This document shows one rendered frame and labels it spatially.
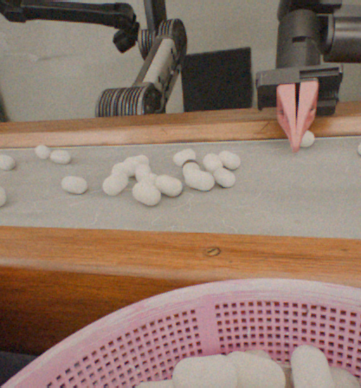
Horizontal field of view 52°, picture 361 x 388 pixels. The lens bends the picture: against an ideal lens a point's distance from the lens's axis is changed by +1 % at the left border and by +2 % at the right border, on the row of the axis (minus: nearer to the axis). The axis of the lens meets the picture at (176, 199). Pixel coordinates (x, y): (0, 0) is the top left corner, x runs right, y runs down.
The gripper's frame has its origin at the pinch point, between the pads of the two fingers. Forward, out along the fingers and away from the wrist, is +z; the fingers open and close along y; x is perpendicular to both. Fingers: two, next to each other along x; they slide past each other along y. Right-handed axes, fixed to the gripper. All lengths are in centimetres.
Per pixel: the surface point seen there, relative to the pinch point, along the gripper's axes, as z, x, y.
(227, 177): 7.7, -5.8, -6.9
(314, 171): 4.6, -1.5, 2.0
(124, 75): -142, 129, -107
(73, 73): -142, 124, -143
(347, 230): 14.6, -9.7, 3.8
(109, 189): 10.0, -7.3, -19.5
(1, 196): 11.9, -9.0, -31.7
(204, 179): 8.4, -6.6, -9.1
